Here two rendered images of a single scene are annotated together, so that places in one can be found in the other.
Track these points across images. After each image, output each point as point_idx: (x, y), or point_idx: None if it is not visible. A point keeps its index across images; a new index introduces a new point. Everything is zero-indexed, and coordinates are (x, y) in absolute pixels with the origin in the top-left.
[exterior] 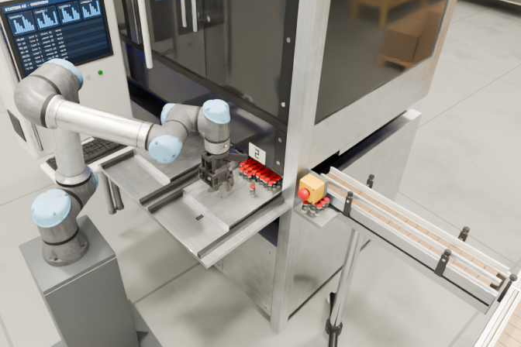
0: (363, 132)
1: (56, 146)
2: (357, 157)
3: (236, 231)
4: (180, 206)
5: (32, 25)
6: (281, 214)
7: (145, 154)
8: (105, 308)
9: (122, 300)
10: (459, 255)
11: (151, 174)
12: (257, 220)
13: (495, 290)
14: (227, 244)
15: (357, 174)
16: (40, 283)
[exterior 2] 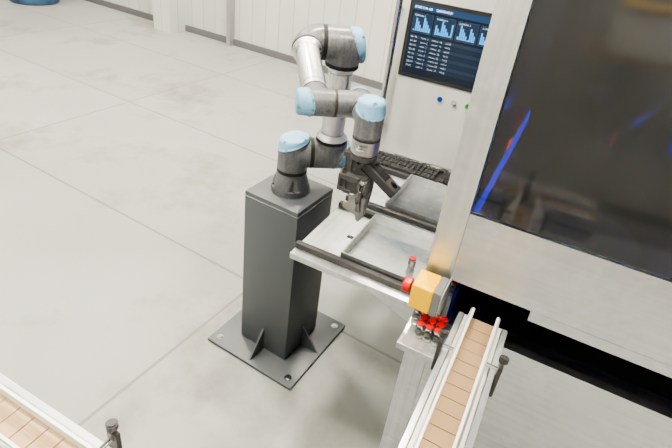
0: (603, 335)
1: None
2: (589, 380)
3: (341, 262)
4: (358, 222)
5: (429, 29)
6: (400, 304)
7: (416, 187)
8: (275, 259)
9: (289, 268)
10: None
11: None
12: (372, 280)
13: None
14: (323, 262)
15: (578, 411)
16: (252, 187)
